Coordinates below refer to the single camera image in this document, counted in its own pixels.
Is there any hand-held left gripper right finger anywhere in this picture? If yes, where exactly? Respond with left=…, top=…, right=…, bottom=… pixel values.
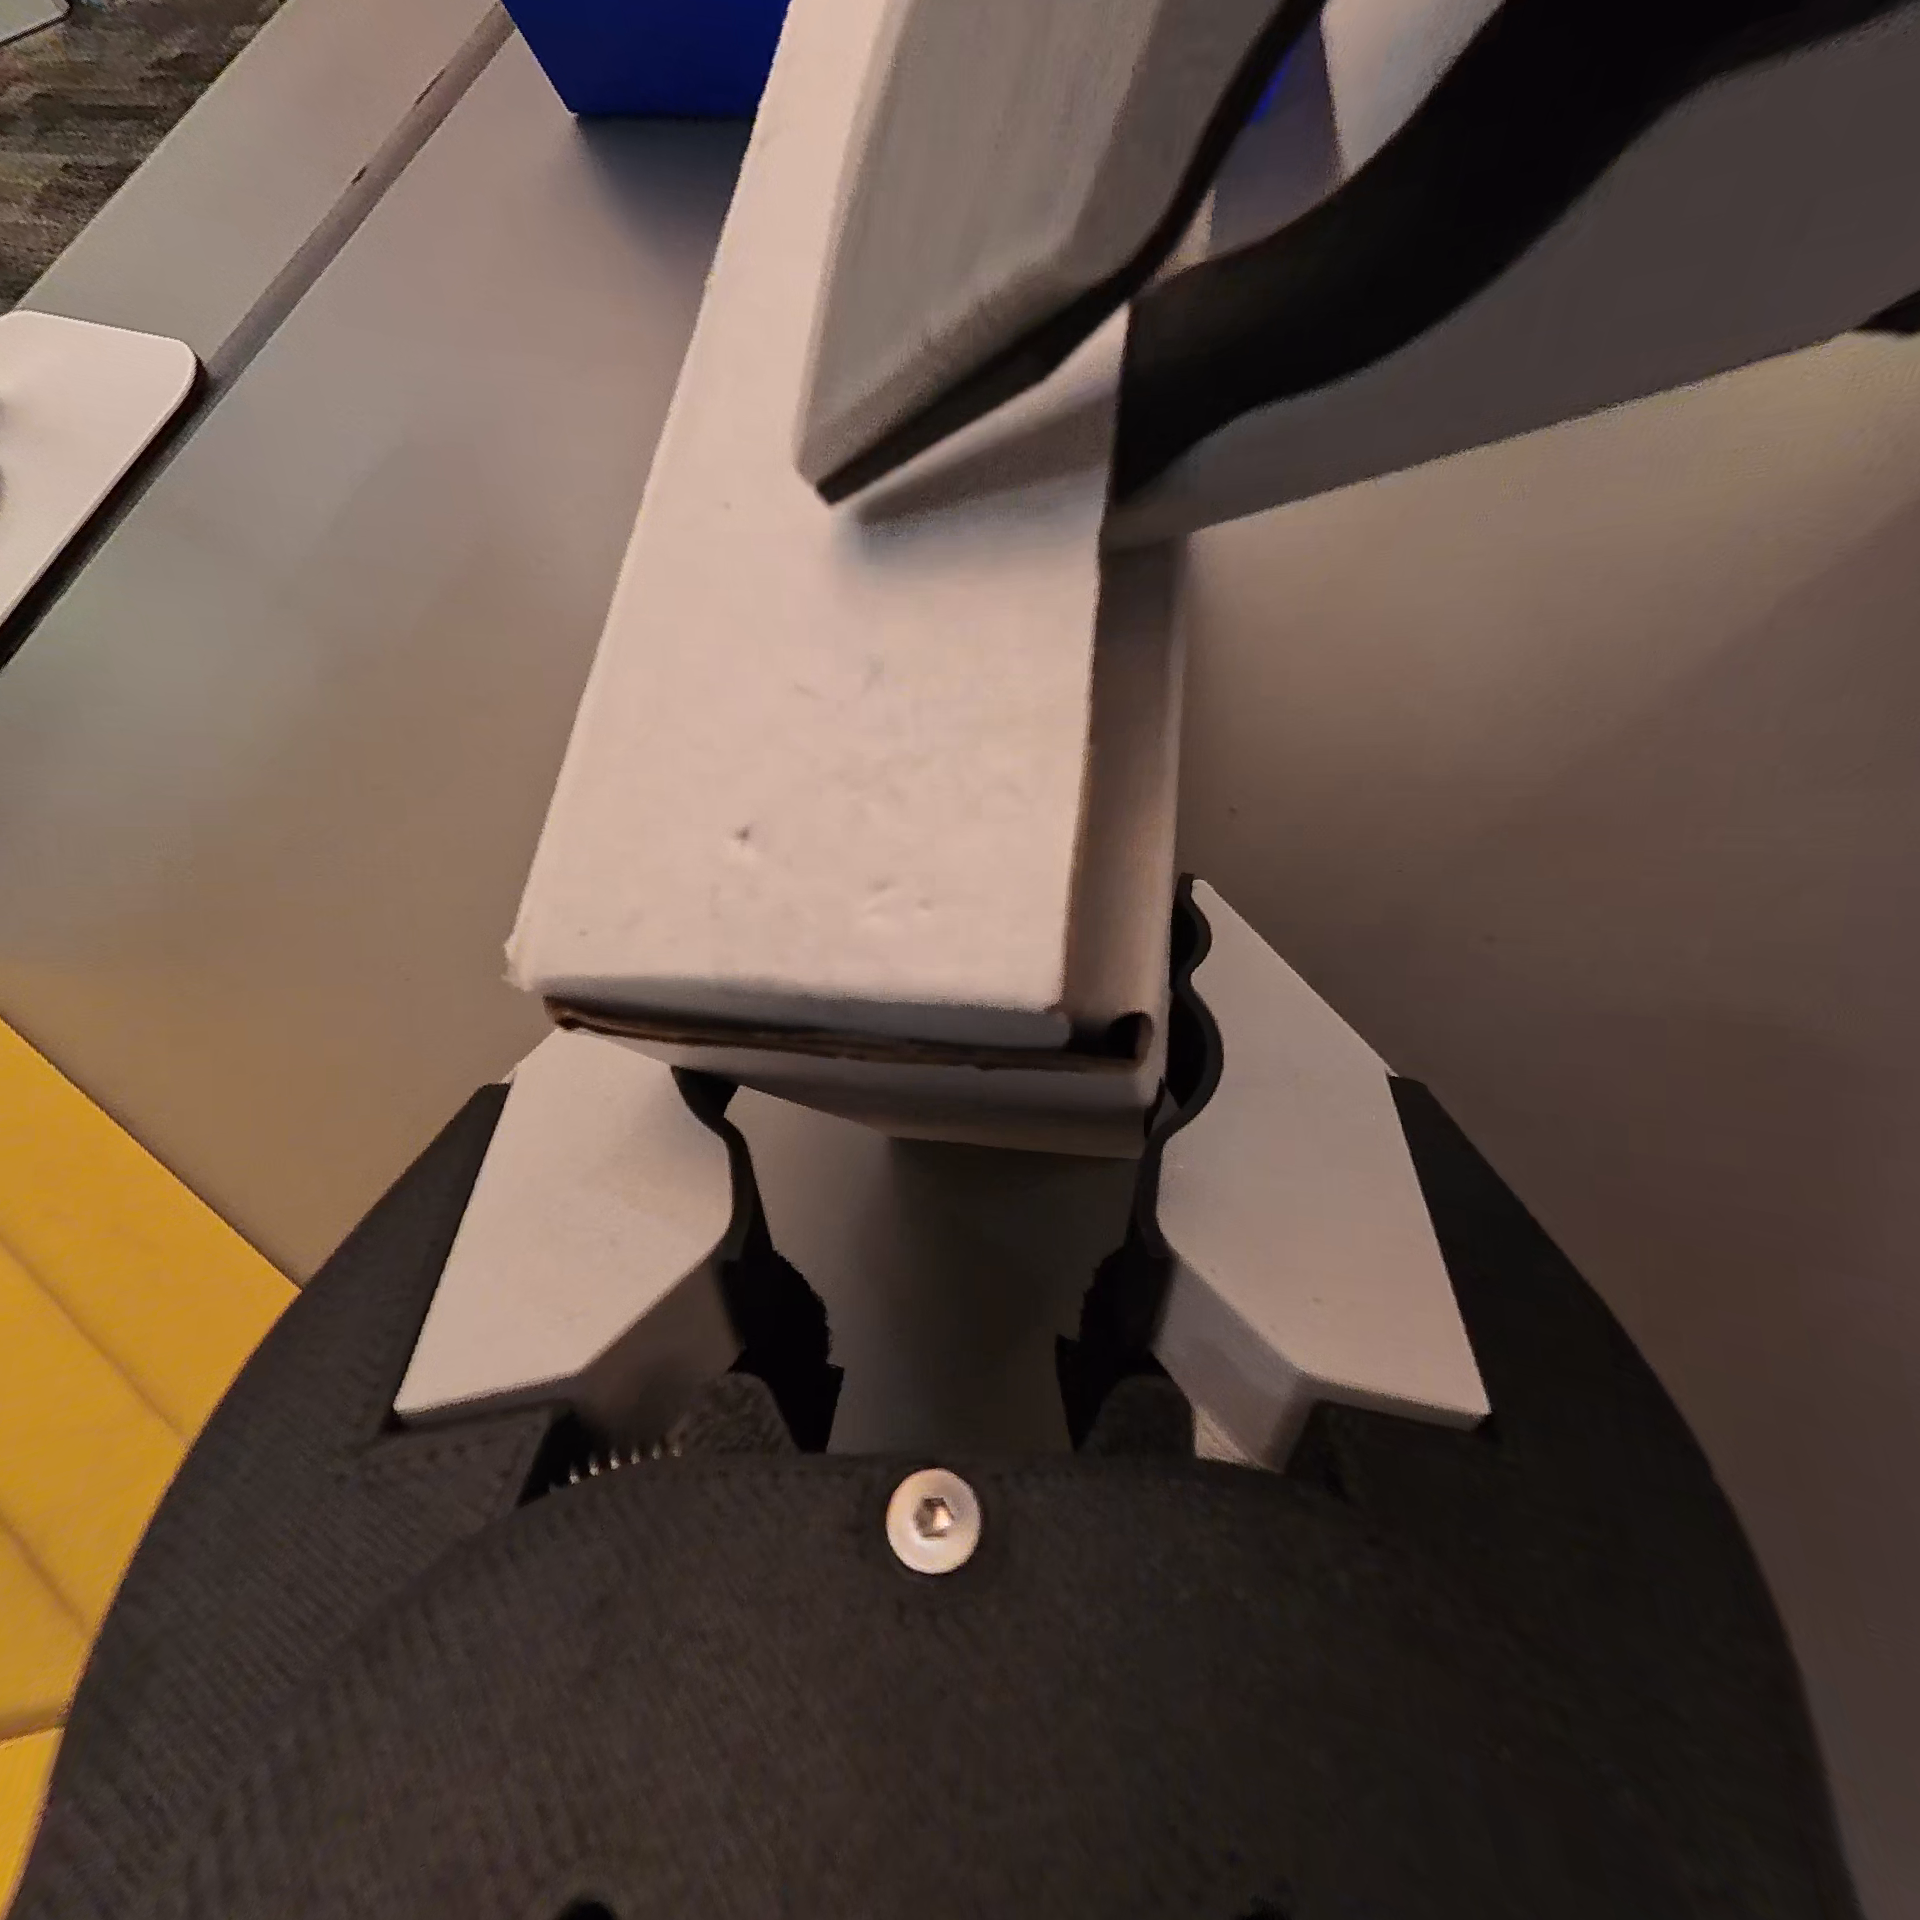
left=1125, top=878, right=1495, bottom=1470

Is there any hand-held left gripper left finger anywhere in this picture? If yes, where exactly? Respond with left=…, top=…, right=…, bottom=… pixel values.
left=393, top=1034, right=781, bottom=1430

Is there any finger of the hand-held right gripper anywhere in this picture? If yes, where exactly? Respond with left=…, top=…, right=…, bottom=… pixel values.
left=1103, top=0, right=1920, bottom=553
left=791, top=0, right=1309, bottom=508

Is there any blue plastic bin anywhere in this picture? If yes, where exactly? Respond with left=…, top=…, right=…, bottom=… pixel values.
left=503, top=0, right=1338, bottom=166

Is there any white cardboard box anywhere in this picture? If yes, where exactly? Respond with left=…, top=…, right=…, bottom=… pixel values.
left=503, top=0, right=1197, bottom=1160

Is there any yellow plastic bin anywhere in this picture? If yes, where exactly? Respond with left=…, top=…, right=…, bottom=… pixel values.
left=0, top=1018, right=303, bottom=1853

